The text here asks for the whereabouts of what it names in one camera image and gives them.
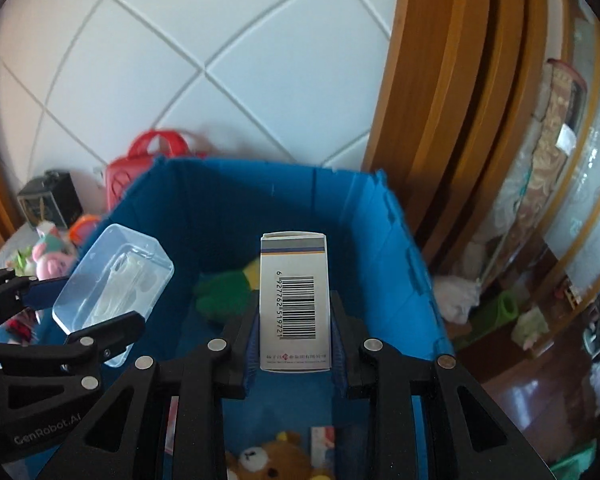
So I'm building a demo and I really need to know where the patterned folded blanket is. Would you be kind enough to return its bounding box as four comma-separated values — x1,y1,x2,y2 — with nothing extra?
510,57,588,241

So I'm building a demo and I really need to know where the clear plastic box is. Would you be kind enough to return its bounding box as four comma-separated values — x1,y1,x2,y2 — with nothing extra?
52,224,175,368

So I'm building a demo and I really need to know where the green roll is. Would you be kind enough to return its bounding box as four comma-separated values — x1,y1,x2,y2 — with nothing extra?
495,292,518,321

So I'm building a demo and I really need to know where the white barcode medicine box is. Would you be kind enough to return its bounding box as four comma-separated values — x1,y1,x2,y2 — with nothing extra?
259,231,333,373

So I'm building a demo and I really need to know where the white striped tablecloth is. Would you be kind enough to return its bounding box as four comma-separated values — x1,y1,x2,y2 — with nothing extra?
0,222,46,273

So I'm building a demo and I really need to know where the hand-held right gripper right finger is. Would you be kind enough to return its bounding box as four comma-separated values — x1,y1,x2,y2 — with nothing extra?
331,292,556,480

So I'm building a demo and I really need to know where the yellow green plush toy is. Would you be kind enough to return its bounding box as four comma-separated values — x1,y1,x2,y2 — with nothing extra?
194,259,262,321

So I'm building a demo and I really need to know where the wooden wardrobe frame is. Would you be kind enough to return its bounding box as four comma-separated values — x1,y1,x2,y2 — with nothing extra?
362,0,600,286

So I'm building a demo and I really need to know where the red bag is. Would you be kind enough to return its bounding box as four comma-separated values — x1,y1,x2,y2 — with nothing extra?
105,130,208,211

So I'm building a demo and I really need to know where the brown bear plush toy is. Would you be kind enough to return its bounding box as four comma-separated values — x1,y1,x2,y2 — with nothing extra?
225,432,326,480

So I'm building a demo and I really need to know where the pale green cloth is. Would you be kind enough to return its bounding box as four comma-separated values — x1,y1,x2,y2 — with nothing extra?
511,307,551,348

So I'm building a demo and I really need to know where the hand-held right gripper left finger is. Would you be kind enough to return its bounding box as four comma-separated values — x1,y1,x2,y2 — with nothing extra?
35,304,261,480

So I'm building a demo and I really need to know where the red white small box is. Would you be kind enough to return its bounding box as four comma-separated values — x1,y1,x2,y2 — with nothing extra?
310,426,337,480

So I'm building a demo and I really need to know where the black box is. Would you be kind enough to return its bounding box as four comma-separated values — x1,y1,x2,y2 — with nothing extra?
17,170,85,231

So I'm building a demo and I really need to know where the blue storage box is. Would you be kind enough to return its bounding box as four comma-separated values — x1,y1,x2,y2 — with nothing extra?
0,156,456,480

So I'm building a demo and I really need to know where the bunch of white floss picks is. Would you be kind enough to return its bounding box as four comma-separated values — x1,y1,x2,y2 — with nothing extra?
87,250,153,321

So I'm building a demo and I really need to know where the pink plush toy blue hat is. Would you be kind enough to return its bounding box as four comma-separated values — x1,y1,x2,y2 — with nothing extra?
32,222,78,281

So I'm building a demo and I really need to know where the small green white toy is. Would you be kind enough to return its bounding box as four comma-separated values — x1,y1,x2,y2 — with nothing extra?
7,247,38,276

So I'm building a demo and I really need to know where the orange plastic object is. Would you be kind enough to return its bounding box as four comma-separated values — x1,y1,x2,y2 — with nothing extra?
67,214,103,246

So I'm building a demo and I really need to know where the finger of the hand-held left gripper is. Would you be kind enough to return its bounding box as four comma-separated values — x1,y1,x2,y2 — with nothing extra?
0,269,73,333
0,311,146,396

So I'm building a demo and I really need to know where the white crumpled cloth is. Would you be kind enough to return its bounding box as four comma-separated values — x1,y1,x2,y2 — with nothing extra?
432,275,481,326

